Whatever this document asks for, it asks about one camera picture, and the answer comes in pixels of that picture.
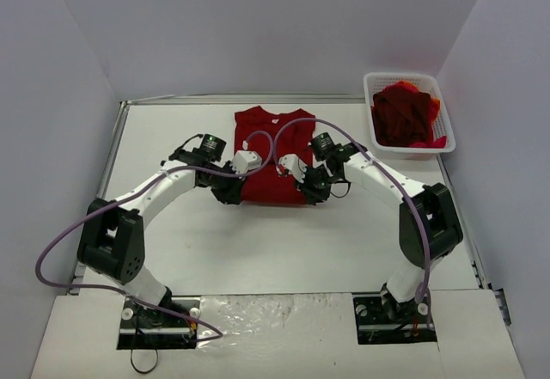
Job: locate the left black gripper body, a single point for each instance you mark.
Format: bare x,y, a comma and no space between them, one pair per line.
229,189

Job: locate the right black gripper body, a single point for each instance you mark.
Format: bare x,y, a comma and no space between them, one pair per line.
314,188

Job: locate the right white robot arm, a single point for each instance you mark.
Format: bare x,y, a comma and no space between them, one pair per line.
428,224

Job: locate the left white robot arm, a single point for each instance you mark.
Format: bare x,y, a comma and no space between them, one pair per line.
112,243

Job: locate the dark red shirt in basket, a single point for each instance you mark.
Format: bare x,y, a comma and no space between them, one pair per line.
385,114

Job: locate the white plastic basket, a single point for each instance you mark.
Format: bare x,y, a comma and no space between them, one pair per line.
375,82

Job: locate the orange shirt in basket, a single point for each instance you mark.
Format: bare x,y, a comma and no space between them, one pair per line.
417,114

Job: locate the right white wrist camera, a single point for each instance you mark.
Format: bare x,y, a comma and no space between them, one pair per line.
292,164

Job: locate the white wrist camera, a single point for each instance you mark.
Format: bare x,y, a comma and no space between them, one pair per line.
292,164
244,161

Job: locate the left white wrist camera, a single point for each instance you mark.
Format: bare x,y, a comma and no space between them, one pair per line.
244,161

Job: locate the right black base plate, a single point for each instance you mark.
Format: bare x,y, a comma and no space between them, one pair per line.
378,324

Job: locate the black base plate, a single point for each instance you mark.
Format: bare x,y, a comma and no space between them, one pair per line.
378,324
147,329

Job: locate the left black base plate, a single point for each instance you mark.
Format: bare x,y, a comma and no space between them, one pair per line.
147,329

